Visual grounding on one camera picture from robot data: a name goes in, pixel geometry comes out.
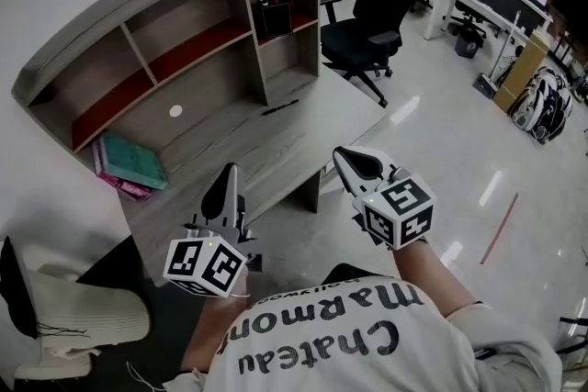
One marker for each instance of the person's right forearm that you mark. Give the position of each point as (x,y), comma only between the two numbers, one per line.
(429,277)

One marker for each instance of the red floor tape strip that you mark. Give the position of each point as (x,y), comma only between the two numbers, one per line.
(500,227)

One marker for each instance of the black office chair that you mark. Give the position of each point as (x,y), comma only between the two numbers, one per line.
(367,32)

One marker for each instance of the black metal stand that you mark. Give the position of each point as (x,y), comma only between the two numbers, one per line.
(574,320)

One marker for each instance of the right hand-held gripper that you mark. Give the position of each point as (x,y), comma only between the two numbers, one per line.
(397,216)

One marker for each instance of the black pen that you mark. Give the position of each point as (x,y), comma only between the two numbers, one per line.
(280,107)

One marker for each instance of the black swivel chair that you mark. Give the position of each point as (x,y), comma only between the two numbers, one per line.
(468,20)

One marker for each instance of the person's white printed shirt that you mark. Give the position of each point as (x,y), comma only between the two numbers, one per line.
(358,349)

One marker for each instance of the tall cardboard box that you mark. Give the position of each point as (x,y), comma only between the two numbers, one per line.
(521,73)

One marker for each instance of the grey wooden desk with hutch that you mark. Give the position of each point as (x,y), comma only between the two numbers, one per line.
(275,140)

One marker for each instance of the teal book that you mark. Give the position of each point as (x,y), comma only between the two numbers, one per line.
(133,160)

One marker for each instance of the black desk divider panel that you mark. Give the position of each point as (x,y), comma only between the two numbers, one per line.
(500,0)

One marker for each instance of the black pen holder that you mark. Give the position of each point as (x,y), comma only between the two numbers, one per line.
(273,20)

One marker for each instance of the large black wall screen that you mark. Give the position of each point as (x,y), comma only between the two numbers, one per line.
(572,0)

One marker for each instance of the cream ornate stool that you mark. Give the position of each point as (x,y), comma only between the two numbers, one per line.
(69,353)

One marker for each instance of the person's left forearm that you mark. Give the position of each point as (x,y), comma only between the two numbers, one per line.
(206,335)

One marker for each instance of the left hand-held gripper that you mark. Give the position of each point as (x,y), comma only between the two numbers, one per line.
(202,264)

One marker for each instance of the black cloth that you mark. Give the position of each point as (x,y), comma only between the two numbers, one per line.
(16,289)

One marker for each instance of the black waste bin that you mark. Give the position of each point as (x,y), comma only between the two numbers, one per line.
(466,45)

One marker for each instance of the black thread bundle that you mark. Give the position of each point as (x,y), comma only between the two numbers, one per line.
(62,330)

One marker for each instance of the white and black bag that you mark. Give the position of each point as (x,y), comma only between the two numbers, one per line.
(523,110)
(553,105)

